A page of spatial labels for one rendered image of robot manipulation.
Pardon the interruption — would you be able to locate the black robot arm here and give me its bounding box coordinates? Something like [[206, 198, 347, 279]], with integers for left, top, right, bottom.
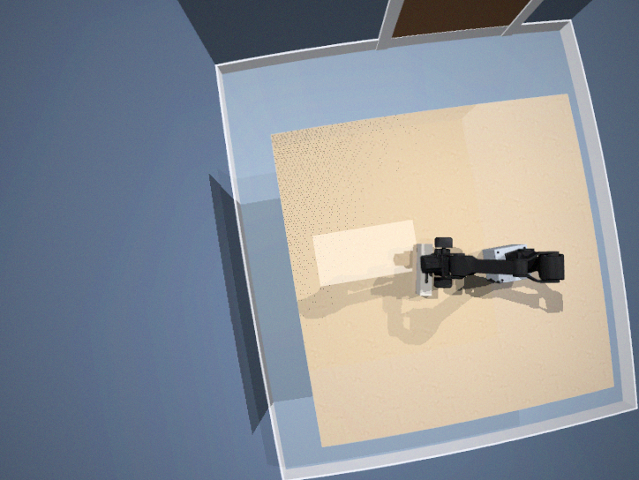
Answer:
[[420, 249, 565, 283]]

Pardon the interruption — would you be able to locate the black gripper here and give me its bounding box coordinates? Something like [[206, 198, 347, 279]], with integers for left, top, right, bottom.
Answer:
[[434, 237, 453, 289]]

